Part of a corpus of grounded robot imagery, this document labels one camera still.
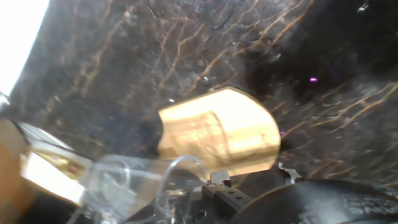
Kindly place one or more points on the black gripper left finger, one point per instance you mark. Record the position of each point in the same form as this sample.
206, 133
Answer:
227, 199

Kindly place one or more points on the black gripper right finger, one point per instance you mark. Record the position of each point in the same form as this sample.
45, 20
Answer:
311, 205

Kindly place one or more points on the clear glass cup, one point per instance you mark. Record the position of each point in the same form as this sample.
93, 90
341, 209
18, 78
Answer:
124, 186

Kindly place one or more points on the wooden cup rack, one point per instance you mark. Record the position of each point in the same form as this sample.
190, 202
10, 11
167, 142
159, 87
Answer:
224, 130

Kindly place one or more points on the dark marble pattern mat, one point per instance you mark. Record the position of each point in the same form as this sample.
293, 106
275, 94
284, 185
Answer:
124, 62

